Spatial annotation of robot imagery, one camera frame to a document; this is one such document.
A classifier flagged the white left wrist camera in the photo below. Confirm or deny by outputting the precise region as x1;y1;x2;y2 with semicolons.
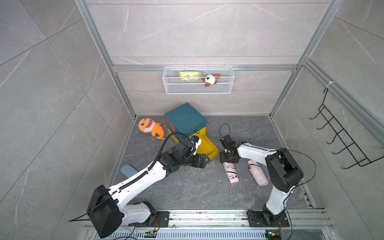
191;135;202;155

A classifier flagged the pink umbrella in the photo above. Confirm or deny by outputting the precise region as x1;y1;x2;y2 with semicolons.
248;160;269;187
223;162;239;196

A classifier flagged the brown white plush dog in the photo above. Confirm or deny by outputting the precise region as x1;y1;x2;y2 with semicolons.
202;74;221;88

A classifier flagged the light blue cup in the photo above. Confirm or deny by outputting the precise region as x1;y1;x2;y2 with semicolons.
120;165;138;179

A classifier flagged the white wire wall basket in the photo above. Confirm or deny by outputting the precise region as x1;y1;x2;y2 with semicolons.
162;66;235;95

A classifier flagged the black wire wall hook rack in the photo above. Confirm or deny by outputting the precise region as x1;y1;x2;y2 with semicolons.
310;88;384;170

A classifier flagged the pink umbrella front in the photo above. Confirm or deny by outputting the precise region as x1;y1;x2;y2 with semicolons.
223;162;239;196

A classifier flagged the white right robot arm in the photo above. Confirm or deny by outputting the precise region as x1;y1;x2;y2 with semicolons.
220;135;304;227

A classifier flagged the teal and yellow drawer box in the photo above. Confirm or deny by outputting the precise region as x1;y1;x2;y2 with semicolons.
165;103;219;160

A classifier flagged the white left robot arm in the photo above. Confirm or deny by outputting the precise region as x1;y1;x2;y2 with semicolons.
87;140;210;239

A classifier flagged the metal base rail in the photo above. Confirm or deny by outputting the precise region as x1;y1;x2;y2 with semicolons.
107;209;339;240

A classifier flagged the orange shark plush toy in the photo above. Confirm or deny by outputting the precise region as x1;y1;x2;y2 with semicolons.
137;118;165;140

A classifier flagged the yellow package in basket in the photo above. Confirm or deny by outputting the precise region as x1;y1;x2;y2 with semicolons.
179;71;201;82

